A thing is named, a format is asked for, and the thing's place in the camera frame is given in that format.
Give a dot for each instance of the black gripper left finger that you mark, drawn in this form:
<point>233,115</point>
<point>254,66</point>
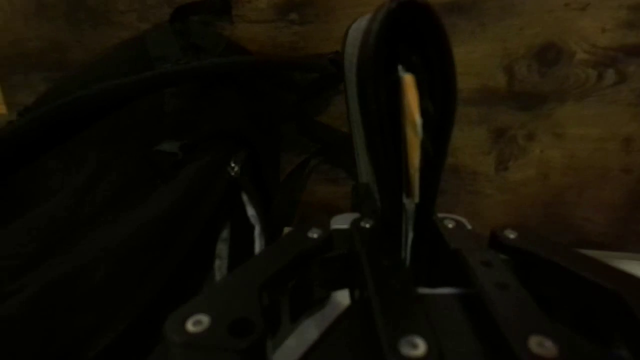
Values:
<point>266,298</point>

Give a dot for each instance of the black backpack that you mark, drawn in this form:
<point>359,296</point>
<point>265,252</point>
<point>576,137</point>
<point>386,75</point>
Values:
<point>123,180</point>

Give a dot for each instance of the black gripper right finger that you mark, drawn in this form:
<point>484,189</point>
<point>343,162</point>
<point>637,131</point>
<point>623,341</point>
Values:
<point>519,296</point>

